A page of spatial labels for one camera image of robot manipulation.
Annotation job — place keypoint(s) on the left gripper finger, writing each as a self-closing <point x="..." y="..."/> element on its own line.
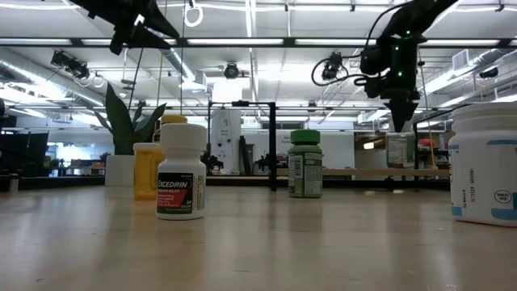
<point x="149" y="39"/>
<point x="157" y="20"/>

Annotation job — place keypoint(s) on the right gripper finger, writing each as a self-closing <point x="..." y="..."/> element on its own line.
<point x="407" y="111"/>
<point x="393" y="109"/>

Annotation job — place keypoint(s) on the white bottle with green label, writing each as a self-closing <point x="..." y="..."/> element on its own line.
<point x="400" y="151"/>

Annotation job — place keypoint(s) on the large white bottle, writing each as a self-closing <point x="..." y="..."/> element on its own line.
<point x="484" y="161"/>

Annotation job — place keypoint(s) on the green bottle with green cap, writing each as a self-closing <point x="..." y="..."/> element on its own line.
<point x="305" y="169"/>

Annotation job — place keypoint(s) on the yellow bottle with white cap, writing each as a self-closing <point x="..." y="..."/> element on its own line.
<point x="145" y="174"/>

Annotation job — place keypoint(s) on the white Excedrin medicine bottle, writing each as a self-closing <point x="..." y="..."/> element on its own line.
<point x="181" y="178"/>

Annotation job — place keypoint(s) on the black ceiling-hung device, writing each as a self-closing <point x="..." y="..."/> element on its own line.
<point x="332" y="64"/>
<point x="70" y="64"/>

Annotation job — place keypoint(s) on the white cylindrical tank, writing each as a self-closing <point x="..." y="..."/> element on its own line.
<point x="225" y="141"/>

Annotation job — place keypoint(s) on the green plant in white pot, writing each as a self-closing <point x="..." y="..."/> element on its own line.
<point x="119" y="169"/>

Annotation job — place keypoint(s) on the black monitor screens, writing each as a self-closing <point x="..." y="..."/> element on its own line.
<point x="24" y="153"/>

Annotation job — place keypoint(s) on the black overhead frame bar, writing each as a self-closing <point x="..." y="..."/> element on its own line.
<point x="177" y="41"/>

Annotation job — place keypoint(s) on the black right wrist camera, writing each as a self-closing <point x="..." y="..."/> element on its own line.
<point x="371" y="60"/>

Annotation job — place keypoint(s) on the black round overhead camera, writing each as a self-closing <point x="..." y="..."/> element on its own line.
<point x="231" y="71"/>

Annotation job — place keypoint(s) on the wooden shelf with black frame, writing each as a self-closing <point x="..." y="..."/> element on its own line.
<point x="272" y="141"/>

